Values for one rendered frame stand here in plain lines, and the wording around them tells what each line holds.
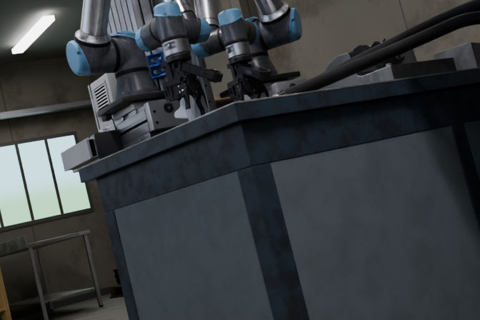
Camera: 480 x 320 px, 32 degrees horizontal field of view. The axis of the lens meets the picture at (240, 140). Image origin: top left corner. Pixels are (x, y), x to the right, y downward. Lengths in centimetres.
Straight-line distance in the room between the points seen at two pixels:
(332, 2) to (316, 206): 518
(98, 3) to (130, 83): 29
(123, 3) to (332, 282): 169
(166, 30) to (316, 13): 474
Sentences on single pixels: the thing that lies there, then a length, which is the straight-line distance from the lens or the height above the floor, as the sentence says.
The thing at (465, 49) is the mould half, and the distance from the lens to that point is 253.
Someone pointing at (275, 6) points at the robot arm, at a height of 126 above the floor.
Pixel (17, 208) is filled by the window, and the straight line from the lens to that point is 1048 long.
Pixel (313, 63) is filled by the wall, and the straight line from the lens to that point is 709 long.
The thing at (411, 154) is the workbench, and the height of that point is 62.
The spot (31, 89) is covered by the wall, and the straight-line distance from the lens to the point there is 1084.
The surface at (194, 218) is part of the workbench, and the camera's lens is 181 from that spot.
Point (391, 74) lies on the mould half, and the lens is 214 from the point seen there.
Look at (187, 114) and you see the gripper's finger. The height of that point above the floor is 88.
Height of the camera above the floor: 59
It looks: 5 degrees up
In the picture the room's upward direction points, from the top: 14 degrees counter-clockwise
